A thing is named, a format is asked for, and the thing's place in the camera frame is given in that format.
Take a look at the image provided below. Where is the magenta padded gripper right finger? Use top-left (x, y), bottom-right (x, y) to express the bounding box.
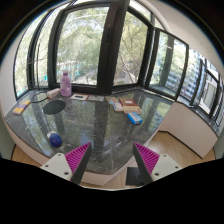
top-left (133, 143), bottom-right (182, 185)

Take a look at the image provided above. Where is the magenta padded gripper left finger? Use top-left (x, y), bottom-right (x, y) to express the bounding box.
top-left (41, 143), bottom-right (92, 185)

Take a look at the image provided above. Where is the blue computer mouse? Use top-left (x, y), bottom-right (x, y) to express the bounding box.
top-left (47, 131), bottom-right (62, 147)

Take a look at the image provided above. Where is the round black mouse pad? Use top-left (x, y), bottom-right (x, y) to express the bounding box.
top-left (43, 100), bottom-right (66, 115)

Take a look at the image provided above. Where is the blue white small box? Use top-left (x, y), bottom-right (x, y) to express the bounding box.
top-left (127, 112), bottom-right (142, 125)

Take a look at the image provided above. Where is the tan flat box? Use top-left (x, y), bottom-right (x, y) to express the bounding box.
top-left (123, 106), bottom-right (142, 114)

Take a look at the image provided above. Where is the small white grey box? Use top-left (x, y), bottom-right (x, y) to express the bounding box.
top-left (113, 103), bottom-right (123, 112)

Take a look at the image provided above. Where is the red brown book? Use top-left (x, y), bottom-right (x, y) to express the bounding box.
top-left (119, 98), bottom-right (137, 106)

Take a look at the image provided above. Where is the flat card with dark picture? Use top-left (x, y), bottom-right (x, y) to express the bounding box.
top-left (71, 94), bottom-right (89, 101)

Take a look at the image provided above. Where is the flat colourful booklet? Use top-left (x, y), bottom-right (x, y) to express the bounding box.
top-left (87, 95), bottom-right (104, 102)

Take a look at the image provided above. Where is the beige rectangular box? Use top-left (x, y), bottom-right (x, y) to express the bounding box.
top-left (47, 88), bottom-right (60, 99)

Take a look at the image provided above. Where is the yellow purple small box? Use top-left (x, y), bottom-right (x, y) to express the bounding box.
top-left (13, 100), bottom-right (31, 115)

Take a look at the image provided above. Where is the purple plastic bottle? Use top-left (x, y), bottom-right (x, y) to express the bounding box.
top-left (60, 69), bottom-right (72, 97)

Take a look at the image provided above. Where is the black framed bay window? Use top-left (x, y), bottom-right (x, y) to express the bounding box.
top-left (14, 0), bottom-right (224, 123)

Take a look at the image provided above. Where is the black cable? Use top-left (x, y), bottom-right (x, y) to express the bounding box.
top-left (27, 90), bottom-right (50, 104)

